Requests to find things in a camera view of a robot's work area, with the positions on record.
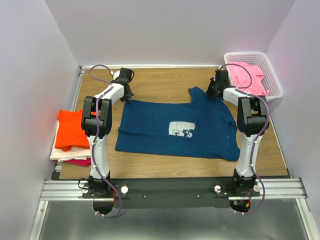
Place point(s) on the aluminium extrusion rail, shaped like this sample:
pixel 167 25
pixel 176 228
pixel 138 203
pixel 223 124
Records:
pixel 68 190

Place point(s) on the orange folded t-shirt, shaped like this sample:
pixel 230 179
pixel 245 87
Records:
pixel 70 134

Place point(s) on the navy blue printed t-shirt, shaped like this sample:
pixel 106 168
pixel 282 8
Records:
pixel 202 128

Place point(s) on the white folded t-shirt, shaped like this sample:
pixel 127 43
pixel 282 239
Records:
pixel 74 154

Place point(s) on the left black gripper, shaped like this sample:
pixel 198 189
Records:
pixel 128 96

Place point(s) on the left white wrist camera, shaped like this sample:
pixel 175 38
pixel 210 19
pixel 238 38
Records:
pixel 115 74

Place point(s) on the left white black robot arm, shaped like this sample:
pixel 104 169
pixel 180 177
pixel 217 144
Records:
pixel 96 122

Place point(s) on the black mounting base plate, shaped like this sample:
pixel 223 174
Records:
pixel 170 193

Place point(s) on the magenta folded t-shirt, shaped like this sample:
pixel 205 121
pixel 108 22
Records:
pixel 80 162

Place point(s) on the pink t-shirt in basket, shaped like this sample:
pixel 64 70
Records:
pixel 241 78

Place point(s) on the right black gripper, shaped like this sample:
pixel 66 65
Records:
pixel 208 91

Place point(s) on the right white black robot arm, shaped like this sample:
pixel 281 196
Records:
pixel 253 118

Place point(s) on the white plastic laundry basket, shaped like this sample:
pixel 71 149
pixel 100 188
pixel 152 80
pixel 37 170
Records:
pixel 270 82

